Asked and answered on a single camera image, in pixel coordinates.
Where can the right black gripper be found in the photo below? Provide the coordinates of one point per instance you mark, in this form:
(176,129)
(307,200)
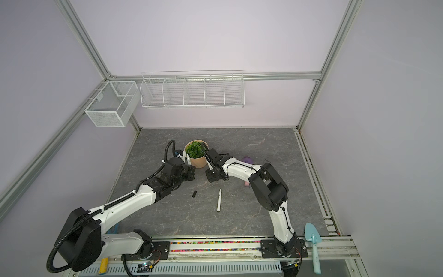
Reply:
(210,178)

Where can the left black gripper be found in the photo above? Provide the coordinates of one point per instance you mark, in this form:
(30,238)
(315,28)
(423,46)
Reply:
(190,172)

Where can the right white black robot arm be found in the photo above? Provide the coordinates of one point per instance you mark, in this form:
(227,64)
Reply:
(270,191)

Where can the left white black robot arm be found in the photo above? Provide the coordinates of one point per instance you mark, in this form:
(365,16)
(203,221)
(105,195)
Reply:
(84,238)

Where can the potted green plant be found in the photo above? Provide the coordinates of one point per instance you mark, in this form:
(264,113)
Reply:
(195,151)

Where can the white mesh box basket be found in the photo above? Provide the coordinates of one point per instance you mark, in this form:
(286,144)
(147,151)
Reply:
(114,104)

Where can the teal garden trowel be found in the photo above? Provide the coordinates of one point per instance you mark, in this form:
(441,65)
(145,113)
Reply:
(312,235)

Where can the white wire shelf basket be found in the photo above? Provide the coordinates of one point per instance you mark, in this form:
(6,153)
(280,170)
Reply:
(201,88)

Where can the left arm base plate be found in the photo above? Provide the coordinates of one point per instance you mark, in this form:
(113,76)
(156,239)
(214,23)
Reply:
(157,250)

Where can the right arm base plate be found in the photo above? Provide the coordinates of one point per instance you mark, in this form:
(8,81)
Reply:
(272,248)

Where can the white perforated cable tray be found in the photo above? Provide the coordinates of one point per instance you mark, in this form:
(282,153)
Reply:
(196,269)

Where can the yellow handled blue tool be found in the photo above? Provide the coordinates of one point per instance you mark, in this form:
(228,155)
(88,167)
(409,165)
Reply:
(103,266)

